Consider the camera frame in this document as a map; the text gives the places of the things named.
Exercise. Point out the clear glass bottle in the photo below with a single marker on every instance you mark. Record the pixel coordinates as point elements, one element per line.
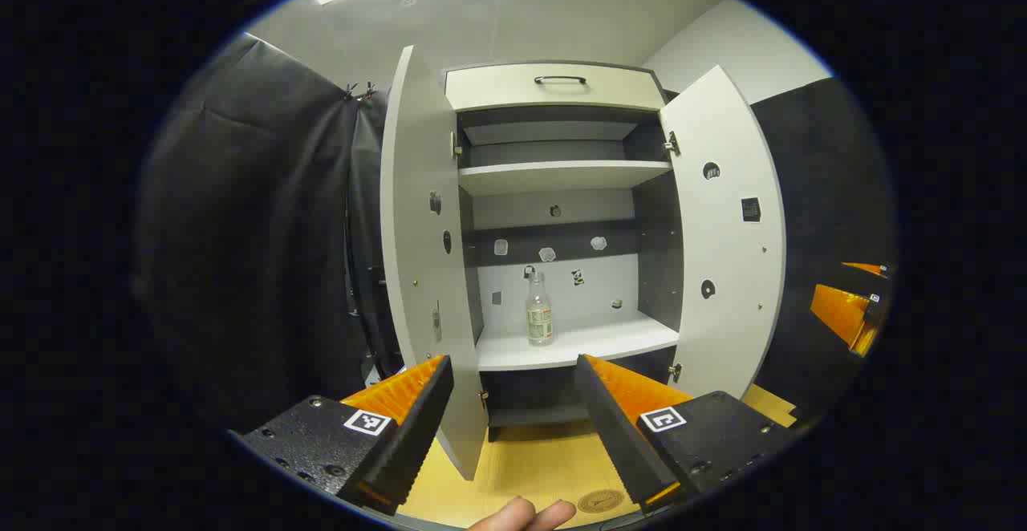
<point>539,318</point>

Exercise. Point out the round cork coaster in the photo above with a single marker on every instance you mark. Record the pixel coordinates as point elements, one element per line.
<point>600,501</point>

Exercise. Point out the black backdrop cloth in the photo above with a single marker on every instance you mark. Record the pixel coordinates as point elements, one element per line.
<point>257,234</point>

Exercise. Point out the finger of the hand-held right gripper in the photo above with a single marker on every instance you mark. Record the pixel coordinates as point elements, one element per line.
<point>838,314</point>
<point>866,269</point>

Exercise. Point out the white cabinet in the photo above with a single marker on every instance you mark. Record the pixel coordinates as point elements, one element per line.
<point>513,212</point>

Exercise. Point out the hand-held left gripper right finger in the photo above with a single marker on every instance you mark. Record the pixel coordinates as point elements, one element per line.
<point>614,427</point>

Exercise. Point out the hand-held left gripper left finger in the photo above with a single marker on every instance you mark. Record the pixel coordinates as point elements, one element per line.
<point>417,427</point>

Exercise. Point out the white cabinet shelf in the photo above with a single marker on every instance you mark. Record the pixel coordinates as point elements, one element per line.
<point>602,342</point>
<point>562,176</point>

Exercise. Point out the white cabinet door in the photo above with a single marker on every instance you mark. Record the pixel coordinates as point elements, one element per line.
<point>417,234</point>
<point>722,234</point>

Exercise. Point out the white cabinet drawer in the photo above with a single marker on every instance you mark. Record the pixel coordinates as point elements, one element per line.
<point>497,90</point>

